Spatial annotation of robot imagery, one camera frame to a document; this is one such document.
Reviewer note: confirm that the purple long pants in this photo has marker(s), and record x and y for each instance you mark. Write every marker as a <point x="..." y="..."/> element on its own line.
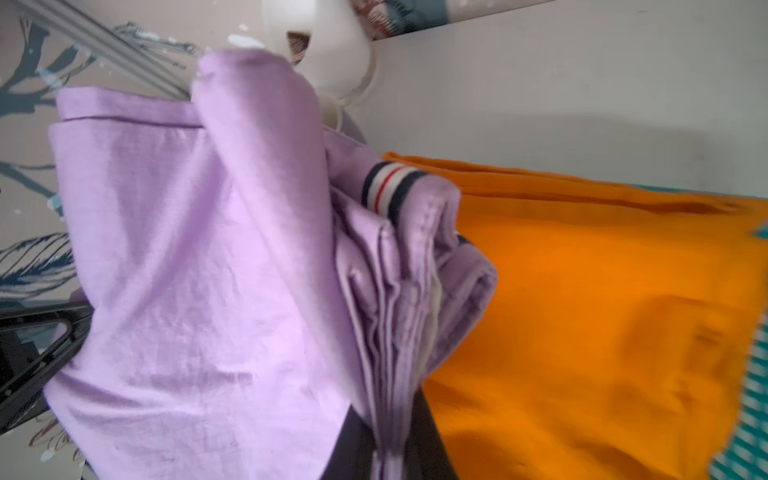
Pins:
<point x="253" y="274"/>

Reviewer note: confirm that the orange long pants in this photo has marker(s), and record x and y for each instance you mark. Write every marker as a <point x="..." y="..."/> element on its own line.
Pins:
<point x="615" y="344"/>

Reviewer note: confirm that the white ceramic mug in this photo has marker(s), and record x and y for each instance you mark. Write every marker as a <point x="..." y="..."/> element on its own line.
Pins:
<point x="327" y="44"/>

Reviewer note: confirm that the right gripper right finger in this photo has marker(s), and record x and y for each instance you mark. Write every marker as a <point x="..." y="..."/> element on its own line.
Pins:
<point x="425" y="455"/>

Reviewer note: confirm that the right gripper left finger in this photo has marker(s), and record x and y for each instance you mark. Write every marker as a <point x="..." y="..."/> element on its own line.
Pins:
<point x="352" y="455"/>

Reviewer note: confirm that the teal plastic basket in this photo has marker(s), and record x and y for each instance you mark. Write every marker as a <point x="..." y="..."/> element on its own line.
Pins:
<point x="743" y="453"/>

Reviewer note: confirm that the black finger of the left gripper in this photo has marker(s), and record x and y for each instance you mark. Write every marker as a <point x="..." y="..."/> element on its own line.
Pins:
<point x="36" y="343"/>

